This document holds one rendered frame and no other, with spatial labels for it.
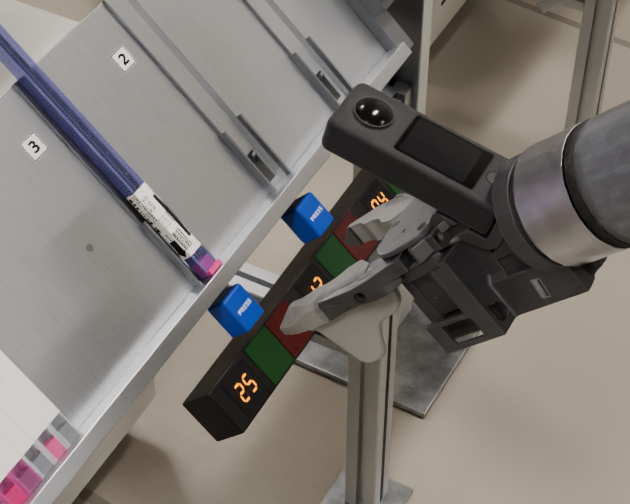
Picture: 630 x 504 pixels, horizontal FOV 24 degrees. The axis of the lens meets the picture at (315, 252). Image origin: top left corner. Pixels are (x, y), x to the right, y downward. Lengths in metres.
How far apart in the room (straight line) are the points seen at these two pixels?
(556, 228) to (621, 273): 1.29
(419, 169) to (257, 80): 0.32
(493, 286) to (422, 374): 1.04
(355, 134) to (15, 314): 0.26
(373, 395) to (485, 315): 0.73
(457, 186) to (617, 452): 1.07
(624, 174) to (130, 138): 0.41
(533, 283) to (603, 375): 1.10
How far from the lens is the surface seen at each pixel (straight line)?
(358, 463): 1.72
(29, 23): 1.47
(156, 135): 1.07
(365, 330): 0.93
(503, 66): 2.42
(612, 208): 0.78
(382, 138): 0.86
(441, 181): 0.85
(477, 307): 0.88
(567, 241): 0.81
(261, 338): 1.08
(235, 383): 1.06
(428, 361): 1.93
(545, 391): 1.93
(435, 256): 0.87
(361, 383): 1.61
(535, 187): 0.81
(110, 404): 0.96
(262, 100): 1.14
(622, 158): 0.77
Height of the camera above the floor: 1.48
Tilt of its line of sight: 45 degrees down
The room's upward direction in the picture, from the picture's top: straight up
